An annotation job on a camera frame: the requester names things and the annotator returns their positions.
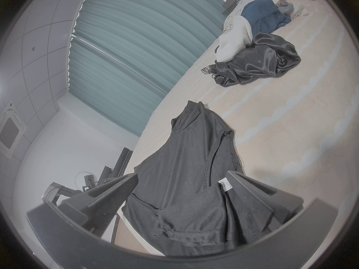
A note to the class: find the grey white bedside table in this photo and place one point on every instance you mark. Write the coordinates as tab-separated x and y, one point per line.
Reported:
230	3

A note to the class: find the ceiling air conditioner vent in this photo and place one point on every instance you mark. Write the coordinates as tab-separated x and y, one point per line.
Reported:
9	130

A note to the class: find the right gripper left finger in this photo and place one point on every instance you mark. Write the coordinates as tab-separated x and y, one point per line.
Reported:
103	203

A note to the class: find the black satin garment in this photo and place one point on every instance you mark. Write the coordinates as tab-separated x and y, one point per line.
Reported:
258	57

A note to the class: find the black T-shirt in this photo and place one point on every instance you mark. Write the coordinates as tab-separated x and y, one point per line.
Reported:
182	178

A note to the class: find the pile of clothes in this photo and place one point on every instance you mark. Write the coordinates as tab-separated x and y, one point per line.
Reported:
260	13

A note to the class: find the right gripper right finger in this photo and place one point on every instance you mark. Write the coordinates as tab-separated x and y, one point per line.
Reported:
269	206

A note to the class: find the blue-green curtain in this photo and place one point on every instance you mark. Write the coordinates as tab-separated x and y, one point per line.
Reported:
145	29
112	88

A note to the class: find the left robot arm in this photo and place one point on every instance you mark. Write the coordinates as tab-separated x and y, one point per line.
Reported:
89	181

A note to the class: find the bed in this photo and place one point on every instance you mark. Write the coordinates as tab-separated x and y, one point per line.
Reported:
280	122

